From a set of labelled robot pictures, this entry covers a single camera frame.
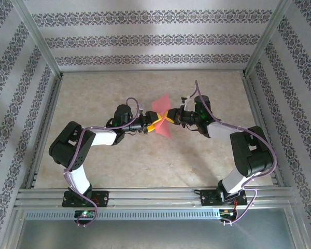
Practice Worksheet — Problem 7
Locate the circuit board with green light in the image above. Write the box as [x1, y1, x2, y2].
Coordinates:
[74, 209, 97, 219]

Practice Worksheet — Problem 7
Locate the circuit board with orange wires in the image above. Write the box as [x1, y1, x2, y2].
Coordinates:
[219, 208, 238, 218]

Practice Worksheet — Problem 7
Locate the aluminium back rail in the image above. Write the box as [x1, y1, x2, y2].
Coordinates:
[60, 68, 246, 75]

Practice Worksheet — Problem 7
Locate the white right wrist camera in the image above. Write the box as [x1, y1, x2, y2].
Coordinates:
[180, 95, 192, 112]

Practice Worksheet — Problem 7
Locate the aluminium mounting rail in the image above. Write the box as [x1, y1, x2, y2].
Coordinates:
[14, 188, 298, 209]

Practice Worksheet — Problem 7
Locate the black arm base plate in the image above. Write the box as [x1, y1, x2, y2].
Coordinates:
[200, 189, 248, 208]
[62, 190, 110, 208]

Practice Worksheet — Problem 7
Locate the grey metal sheet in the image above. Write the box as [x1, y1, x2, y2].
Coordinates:
[15, 219, 296, 249]

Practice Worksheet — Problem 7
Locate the slotted grey cable duct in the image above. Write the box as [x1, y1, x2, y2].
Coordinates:
[24, 209, 221, 222]

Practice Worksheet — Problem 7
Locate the aluminium frame post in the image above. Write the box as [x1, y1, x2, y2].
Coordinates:
[11, 0, 64, 78]
[243, 0, 293, 77]

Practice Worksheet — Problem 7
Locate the pink paper sheet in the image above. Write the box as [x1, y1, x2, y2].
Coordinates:
[151, 94, 172, 138]

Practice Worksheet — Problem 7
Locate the aluminium side rail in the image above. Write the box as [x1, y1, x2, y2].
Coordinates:
[24, 74, 65, 190]
[241, 72, 285, 188]

